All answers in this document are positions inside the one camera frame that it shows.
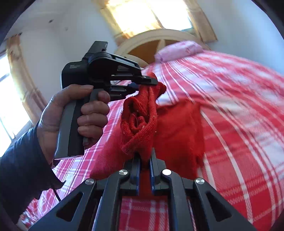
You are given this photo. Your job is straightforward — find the red knitted sweater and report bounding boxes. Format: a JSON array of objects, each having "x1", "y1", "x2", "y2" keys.
[{"x1": 90, "y1": 82, "x2": 205, "y2": 200}]

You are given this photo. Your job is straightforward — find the cream wooden headboard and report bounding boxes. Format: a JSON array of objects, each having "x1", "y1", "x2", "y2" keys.
[{"x1": 114, "y1": 29, "x2": 210, "y2": 68}]

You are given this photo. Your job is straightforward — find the beige curtain behind headboard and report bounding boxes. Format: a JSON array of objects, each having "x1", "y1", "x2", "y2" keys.
[{"x1": 94, "y1": 1, "x2": 218, "y2": 45}]

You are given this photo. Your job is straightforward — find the window behind headboard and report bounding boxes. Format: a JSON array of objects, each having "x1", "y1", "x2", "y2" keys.
[{"x1": 104, "y1": 1, "x2": 193, "y2": 38}]

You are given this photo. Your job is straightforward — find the pink pillow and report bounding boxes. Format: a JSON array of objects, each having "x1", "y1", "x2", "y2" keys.
[{"x1": 154, "y1": 40, "x2": 203, "y2": 63}]

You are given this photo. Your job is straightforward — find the beige side window curtain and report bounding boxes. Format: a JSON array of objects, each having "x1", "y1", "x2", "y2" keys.
[{"x1": 6, "y1": 35, "x2": 47, "y2": 125}]

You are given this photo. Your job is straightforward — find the dark blue left sleeve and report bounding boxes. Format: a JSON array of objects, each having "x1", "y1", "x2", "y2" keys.
[{"x1": 1, "y1": 126, "x2": 64, "y2": 230}]

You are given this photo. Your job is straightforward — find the red white plaid bed cover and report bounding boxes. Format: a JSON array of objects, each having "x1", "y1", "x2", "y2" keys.
[{"x1": 21, "y1": 49, "x2": 284, "y2": 231}]

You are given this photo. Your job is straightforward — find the side wall window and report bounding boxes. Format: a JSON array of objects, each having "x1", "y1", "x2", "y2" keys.
[{"x1": 0, "y1": 55, "x2": 31, "y2": 155}]

